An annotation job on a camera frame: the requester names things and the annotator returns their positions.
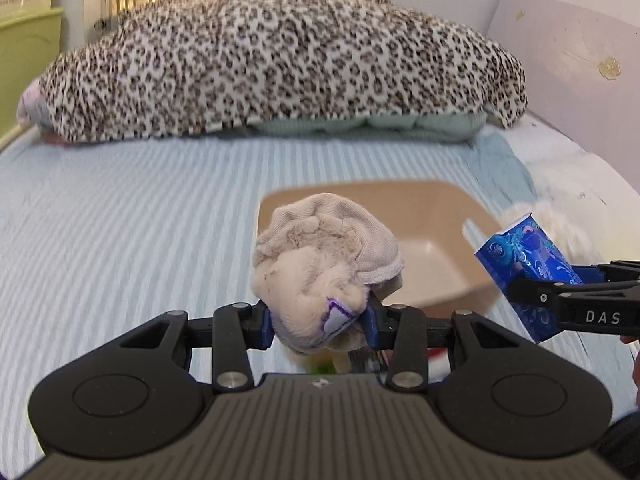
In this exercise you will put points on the blue tissue pack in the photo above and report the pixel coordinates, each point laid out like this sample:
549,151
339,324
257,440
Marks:
524,250

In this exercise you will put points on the white fluffy plush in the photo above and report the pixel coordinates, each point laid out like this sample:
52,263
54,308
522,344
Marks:
568,237

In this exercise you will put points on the blue striped bed sheet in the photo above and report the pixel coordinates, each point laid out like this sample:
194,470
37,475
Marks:
95,241

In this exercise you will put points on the green cabinet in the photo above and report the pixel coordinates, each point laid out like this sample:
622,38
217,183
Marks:
30,41

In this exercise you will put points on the light green folded quilt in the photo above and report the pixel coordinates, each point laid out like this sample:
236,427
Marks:
440,128

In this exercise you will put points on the beige fuzzy sock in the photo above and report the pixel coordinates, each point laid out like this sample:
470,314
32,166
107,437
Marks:
316,265

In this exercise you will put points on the leopard print blanket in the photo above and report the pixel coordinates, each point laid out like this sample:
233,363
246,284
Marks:
187,67

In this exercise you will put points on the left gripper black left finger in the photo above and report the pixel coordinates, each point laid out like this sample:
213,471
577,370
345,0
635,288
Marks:
149,387

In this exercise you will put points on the pale pink headboard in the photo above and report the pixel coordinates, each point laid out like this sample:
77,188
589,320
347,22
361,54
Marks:
582,74

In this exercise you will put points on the beige plastic storage bin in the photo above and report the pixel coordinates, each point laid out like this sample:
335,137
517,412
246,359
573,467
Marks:
438,227

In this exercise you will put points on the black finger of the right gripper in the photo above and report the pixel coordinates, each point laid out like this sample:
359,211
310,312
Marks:
559,295
612,272

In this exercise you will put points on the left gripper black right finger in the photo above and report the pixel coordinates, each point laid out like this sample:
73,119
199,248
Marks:
497,390

